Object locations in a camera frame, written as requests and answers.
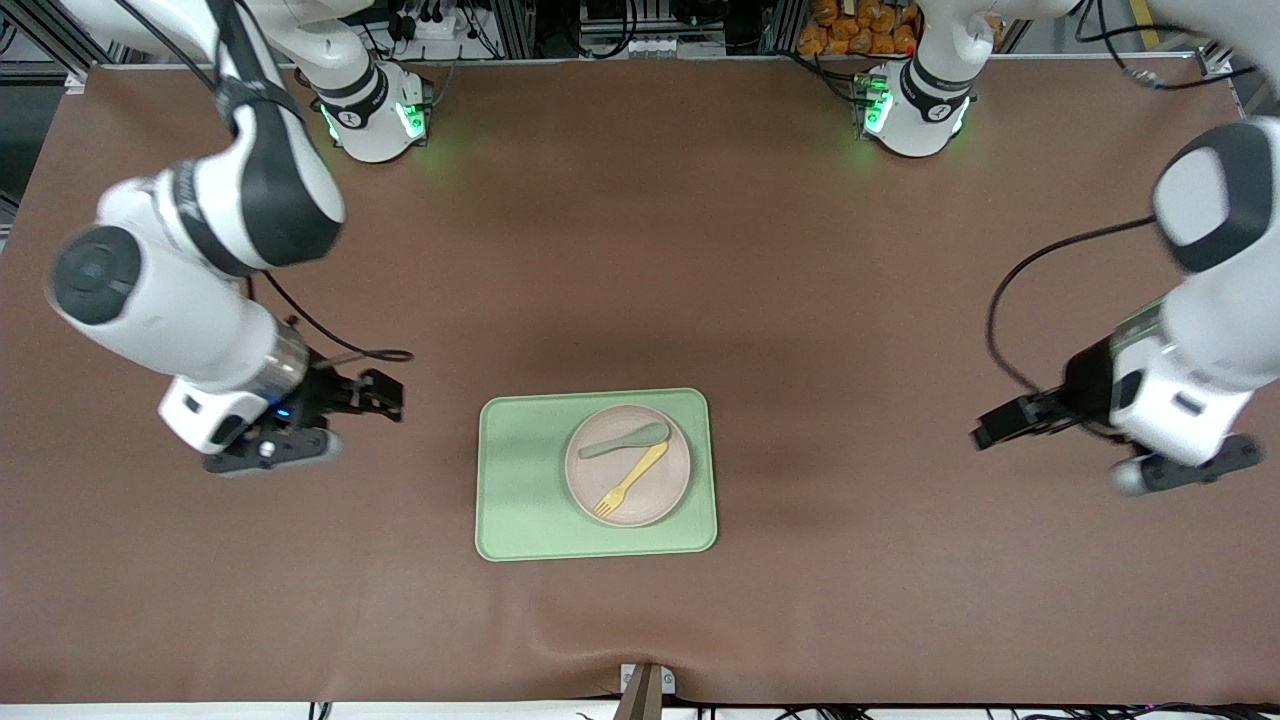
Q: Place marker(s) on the grey-green plastic spoon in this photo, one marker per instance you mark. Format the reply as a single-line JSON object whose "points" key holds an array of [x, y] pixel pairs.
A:
{"points": [[650, 434]]}

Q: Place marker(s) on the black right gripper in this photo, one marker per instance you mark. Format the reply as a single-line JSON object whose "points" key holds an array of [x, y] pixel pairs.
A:
{"points": [[326, 394]]}

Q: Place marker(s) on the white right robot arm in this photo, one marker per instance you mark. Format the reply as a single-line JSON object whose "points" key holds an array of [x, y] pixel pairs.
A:
{"points": [[170, 330]]}

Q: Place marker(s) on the yellow plastic fork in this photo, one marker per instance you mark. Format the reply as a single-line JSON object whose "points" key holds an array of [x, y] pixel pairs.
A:
{"points": [[635, 475]]}

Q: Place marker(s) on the white connector row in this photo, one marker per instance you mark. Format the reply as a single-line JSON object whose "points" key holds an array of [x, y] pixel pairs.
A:
{"points": [[630, 46]]}

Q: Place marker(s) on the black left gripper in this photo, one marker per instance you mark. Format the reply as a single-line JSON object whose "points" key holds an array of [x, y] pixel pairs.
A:
{"points": [[1084, 385]]}

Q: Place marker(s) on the white power strip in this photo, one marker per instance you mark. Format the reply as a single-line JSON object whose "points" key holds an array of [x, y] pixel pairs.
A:
{"points": [[440, 28]]}

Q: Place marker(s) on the brown table mat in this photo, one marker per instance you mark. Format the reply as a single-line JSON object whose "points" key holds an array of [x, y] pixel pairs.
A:
{"points": [[800, 300]]}

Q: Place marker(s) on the beige round plate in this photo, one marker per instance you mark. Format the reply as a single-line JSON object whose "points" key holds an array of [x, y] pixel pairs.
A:
{"points": [[650, 500]]}

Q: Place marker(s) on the orange lumpy objects pile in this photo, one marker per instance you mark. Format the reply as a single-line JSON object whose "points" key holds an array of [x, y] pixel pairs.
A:
{"points": [[850, 25]]}

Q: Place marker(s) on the aluminium frame post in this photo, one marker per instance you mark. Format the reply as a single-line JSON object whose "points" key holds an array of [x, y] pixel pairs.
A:
{"points": [[515, 30], [780, 25]]}

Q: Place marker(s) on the metal table edge clamp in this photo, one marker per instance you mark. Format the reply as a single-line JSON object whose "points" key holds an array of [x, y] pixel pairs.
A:
{"points": [[645, 695]]}

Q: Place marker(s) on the aluminium diagonal frame strut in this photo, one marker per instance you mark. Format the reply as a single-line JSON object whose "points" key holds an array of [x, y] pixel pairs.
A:
{"points": [[1215, 62], [62, 52]]}

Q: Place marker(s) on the light green rectangular tray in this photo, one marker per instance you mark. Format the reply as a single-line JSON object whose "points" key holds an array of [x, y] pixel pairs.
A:
{"points": [[520, 500]]}

